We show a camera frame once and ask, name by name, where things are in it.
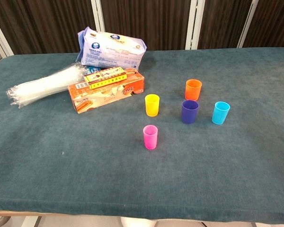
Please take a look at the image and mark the yellow plastic cup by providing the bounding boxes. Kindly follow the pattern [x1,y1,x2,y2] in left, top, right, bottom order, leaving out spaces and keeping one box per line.
[144,94,160,117]

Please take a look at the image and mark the pink plastic cup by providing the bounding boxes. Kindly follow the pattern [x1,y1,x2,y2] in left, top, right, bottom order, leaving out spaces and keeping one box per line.
[143,125,159,150]

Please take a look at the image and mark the purple plastic cup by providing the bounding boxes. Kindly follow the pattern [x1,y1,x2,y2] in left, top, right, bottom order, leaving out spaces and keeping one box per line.
[181,100,200,124]

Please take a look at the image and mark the light blue plastic cup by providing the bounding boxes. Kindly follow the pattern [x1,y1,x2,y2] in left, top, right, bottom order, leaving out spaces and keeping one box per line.
[212,101,231,125]

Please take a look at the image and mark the orange cardboard box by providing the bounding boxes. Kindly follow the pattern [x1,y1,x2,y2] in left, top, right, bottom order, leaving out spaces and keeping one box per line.
[68,68,145,114]

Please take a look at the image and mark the small yellow box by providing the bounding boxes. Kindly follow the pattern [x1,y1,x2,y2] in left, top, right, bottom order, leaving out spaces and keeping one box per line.
[83,67,128,90]

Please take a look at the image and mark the orange plastic cup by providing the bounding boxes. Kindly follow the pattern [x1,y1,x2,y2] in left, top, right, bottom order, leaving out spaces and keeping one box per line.
[185,79,203,101]

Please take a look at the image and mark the teal table cloth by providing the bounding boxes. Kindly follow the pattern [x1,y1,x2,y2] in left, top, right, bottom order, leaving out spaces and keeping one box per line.
[0,47,284,224]

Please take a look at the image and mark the small blue packet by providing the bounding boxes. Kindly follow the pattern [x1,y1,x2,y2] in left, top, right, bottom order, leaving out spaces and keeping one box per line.
[85,66,102,74]

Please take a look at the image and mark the white wet wipes pack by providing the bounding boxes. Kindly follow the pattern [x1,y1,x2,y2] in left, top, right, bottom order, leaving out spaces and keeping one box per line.
[75,26,148,71]

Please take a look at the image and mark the dark brown screen panel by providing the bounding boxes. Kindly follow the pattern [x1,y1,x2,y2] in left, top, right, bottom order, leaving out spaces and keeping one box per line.
[0,0,97,55]
[242,0,284,48]
[100,0,192,52]
[197,0,253,50]

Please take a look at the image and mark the clear plastic straws bundle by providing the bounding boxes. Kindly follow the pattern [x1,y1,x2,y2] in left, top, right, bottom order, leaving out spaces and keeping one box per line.
[6,63,86,109]

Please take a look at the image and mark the white screen frame post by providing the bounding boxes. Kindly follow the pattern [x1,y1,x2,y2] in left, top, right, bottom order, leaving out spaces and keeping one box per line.
[90,0,107,33]
[185,0,205,50]
[236,0,260,49]
[0,10,14,58]

